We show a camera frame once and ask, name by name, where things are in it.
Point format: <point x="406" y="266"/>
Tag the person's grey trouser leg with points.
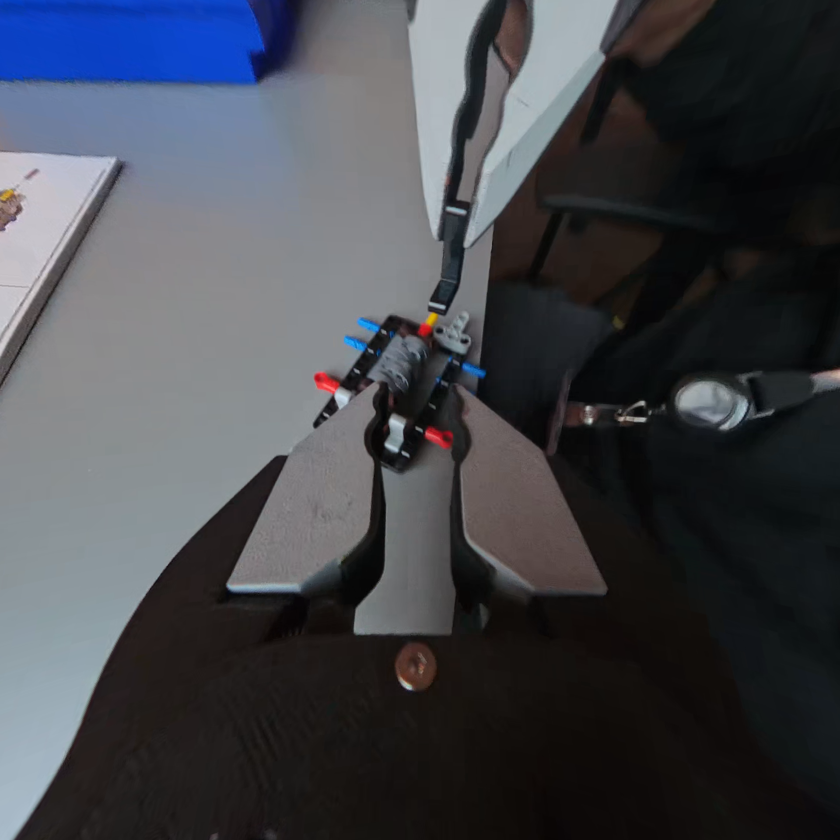
<point x="538" y="354"/>

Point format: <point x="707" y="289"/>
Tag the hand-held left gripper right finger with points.
<point x="525" y="518"/>

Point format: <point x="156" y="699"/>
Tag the black badge reel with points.
<point x="610" y="413"/>
<point x="712" y="401"/>

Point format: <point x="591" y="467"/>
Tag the lego engine frame assembly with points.
<point x="403" y="367"/>

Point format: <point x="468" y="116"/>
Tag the stacked blue plastic bins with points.
<point x="131" y="39"/>

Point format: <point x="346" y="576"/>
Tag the white instruction booklet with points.
<point x="46" y="229"/>

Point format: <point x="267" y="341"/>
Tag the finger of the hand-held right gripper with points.
<point x="558" y="52"/>
<point x="436" y="85"/>

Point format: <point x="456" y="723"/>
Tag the person's torso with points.
<point x="754" y="590"/>

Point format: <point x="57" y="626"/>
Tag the black office chair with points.
<point x="689" y="164"/>

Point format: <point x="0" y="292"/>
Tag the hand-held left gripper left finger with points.
<point x="308" y="518"/>

